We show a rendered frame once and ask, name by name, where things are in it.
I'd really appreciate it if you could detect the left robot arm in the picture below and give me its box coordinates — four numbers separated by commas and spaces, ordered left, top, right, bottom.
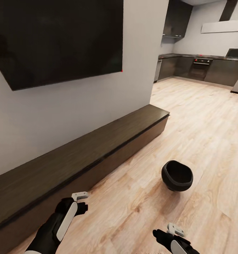
24, 192, 89, 254

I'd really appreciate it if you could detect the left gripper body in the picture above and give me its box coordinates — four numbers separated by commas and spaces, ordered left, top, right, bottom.
75, 202, 85, 216

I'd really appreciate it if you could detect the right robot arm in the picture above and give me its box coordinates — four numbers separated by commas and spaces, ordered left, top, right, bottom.
153, 223, 200, 254

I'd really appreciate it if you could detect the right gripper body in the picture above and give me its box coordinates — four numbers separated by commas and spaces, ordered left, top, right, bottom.
156, 229, 172, 251

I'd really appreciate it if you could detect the cauldron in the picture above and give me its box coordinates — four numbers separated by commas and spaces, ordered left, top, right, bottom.
161, 160, 193, 192

